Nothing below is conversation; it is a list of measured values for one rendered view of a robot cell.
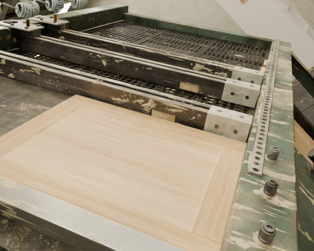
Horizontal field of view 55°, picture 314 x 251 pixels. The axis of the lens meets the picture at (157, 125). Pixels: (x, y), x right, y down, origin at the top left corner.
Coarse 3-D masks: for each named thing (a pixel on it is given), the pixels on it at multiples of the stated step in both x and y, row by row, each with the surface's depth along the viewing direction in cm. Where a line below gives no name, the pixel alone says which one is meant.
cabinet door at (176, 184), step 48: (0, 144) 70; (48, 144) 73; (96, 144) 75; (144, 144) 78; (192, 144) 80; (240, 144) 83; (48, 192) 58; (96, 192) 60; (144, 192) 62; (192, 192) 64; (192, 240) 52
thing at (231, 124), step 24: (0, 72) 110; (24, 72) 105; (48, 72) 101; (72, 72) 102; (96, 96) 98; (120, 96) 95; (144, 96) 91; (168, 96) 93; (192, 120) 89; (216, 120) 86; (240, 120) 84
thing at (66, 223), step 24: (0, 192) 54; (24, 192) 55; (24, 216) 52; (48, 216) 51; (72, 216) 51; (96, 216) 52; (72, 240) 50; (96, 240) 48; (120, 240) 48; (144, 240) 49
